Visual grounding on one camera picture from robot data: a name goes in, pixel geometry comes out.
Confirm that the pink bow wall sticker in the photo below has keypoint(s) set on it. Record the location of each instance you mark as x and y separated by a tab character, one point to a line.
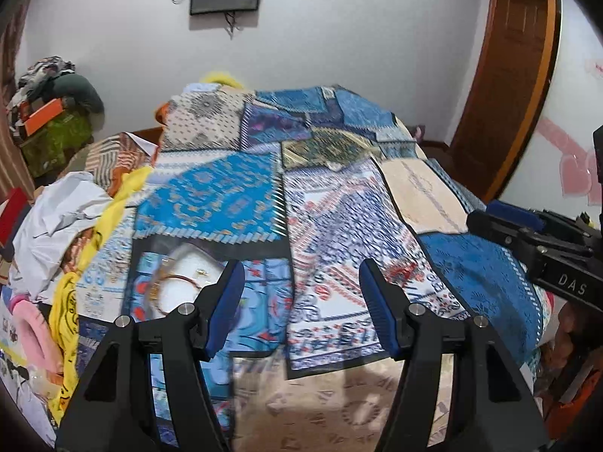
573	110

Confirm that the white cloth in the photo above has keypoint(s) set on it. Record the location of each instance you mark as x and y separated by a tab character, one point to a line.
64	209

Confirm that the green patterned cloth cabinet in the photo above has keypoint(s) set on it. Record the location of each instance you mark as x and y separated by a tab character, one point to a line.
56	143

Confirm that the orange box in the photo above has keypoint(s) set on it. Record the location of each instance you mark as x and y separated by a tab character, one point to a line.
43	115

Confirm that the brown wooden door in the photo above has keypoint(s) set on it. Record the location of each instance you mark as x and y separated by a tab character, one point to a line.
507	95

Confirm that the orange sleeve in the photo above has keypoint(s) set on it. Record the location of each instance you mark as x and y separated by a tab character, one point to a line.
576	354

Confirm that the pink slipper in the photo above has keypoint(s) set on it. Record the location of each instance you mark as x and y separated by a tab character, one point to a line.
35	337

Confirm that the striped pink curtain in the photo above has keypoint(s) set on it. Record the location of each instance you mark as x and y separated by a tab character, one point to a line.
14	172

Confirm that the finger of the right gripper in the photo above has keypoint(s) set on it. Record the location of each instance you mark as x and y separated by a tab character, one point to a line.
522	217
501	232

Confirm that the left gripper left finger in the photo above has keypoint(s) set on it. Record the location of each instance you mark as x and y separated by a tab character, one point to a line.
112	408

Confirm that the yellow plush item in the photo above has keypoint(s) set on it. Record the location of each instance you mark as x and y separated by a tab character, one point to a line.
222	79

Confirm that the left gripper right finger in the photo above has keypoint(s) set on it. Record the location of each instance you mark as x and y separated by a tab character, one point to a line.
492	409

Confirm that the pile of clothes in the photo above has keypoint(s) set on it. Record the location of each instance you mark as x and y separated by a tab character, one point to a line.
49	78

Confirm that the white purple jewelry box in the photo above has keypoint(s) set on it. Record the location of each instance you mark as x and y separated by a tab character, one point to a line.
178	278

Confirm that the striped orange pillow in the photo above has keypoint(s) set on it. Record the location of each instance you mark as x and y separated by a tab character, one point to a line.
111	158

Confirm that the red box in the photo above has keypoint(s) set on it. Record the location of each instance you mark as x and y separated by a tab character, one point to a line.
15	208

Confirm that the yellow printed cloth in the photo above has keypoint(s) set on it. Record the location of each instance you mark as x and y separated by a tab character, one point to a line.
63	317

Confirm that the blue patchwork bedspread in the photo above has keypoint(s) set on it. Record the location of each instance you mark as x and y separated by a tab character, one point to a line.
301	186

